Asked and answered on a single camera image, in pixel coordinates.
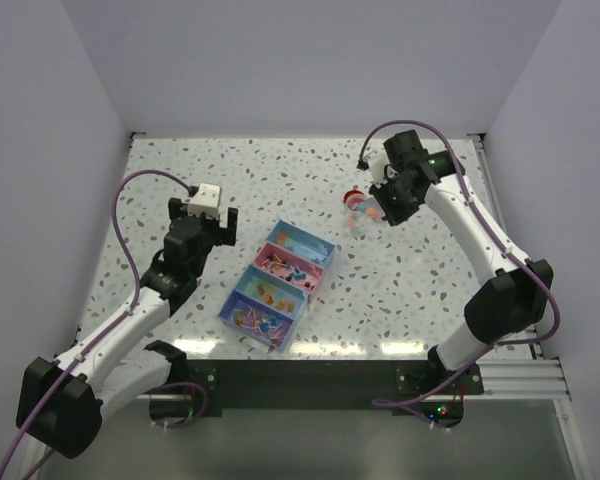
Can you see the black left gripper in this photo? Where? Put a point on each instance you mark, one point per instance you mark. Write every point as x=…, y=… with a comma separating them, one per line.
x=222, y=235

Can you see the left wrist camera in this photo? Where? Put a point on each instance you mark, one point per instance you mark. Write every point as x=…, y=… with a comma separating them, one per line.
x=205, y=202

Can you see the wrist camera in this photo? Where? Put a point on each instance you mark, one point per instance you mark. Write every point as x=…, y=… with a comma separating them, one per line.
x=378, y=165
x=205, y=202

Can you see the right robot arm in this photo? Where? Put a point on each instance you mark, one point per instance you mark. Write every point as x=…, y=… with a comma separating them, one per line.
x=514, y=289

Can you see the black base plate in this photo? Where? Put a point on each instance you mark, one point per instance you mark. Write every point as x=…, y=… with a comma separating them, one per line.
x=208, y=388

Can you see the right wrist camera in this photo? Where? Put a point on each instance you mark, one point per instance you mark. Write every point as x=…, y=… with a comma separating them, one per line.
x=378, y=165

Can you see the blue end candy bin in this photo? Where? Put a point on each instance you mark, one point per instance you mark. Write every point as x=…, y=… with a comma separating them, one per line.
x=287, y=237

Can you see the purple candy bin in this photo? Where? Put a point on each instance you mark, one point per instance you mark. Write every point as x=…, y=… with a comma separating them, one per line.
x=256, y=320

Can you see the red jar lid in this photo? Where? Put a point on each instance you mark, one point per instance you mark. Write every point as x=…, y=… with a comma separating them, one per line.
x=351, y=195

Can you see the clear plastic jar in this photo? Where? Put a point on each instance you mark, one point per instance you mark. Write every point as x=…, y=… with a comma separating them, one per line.
x=356, y=214

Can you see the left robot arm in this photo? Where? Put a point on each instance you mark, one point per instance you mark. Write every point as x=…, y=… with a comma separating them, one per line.
x=63, y=403

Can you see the pink candy bin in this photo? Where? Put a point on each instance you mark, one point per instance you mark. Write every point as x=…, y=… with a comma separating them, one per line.
x=291, y=268

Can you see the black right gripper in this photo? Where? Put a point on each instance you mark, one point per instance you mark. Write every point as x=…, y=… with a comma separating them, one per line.
x=394, y=215

